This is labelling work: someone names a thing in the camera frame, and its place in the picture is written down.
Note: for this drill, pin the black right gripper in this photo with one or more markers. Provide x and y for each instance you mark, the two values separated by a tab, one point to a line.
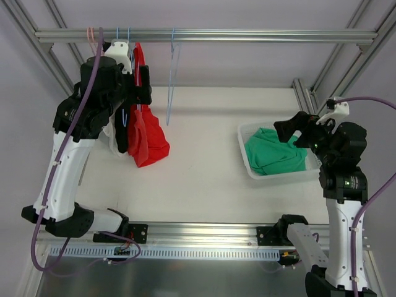
306	131

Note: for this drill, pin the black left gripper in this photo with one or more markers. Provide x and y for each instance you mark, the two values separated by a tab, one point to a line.
143	85

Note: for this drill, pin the green tank top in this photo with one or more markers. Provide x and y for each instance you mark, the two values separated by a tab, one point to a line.
266	155

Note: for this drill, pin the blue wire hanger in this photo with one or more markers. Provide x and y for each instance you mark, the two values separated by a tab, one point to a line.
175	56

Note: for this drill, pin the blue hanger with red top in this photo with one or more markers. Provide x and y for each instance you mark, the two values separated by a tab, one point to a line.
134	62

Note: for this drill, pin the red tank top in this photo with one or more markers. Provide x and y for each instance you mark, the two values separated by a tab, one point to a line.
147	143

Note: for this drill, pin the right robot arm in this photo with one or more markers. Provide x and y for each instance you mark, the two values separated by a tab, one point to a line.
345	190

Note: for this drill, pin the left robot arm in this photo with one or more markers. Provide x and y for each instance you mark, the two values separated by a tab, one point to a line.
78	122

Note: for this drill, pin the black tank top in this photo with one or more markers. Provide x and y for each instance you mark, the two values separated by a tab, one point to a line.
121	124

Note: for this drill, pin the white tank top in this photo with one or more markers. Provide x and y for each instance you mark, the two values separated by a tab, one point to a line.
110	132

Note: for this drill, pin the blue hanger with black top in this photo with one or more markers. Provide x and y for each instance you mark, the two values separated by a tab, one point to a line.
118	33

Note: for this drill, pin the white plastic basket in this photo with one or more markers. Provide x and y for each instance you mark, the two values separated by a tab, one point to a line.
246	130

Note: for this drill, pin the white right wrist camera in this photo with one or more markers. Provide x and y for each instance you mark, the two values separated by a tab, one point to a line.
336	109

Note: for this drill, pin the pink wire hanger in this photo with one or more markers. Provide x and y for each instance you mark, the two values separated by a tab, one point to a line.
91	40

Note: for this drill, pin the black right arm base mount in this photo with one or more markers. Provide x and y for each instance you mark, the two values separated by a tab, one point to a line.
268	236

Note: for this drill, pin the aluminium frame top rail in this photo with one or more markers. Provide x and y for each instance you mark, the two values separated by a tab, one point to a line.
157	35

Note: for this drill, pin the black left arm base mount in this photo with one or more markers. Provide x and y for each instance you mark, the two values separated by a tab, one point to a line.
134	231

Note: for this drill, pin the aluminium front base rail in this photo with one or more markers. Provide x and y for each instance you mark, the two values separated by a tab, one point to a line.
235	235

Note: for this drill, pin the white slotted cable duct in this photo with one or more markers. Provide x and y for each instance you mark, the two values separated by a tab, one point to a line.
193	253

